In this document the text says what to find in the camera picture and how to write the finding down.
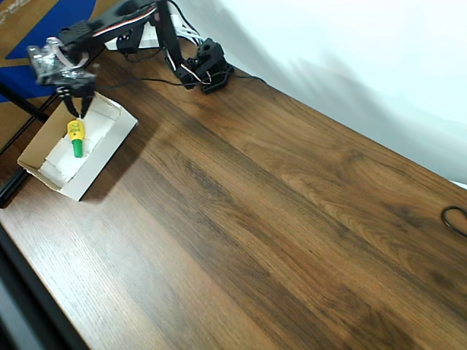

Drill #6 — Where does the large brown blue-printed carton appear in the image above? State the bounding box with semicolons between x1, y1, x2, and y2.
0;0;123;110

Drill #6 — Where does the plastic-wrapped wrist camera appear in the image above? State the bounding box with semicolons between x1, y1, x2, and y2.
27;35;96;87

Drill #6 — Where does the white power strip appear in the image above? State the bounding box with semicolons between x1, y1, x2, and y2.
104;12;191;52

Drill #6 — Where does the black metal pole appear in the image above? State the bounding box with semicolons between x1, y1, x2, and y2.
0;82;50;124

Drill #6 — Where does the white cardboard box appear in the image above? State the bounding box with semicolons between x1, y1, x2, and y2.
17;91;139;203

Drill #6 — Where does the white cable bundle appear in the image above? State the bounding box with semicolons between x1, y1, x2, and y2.
166;0;209;42

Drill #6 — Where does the looped black cable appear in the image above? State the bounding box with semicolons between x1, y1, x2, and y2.
441;206;467;238

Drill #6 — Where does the black metal base bar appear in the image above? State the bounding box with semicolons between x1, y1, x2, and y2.
0;168;31;210

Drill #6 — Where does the yellow green marker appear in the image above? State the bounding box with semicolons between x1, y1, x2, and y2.
65;119;88;159

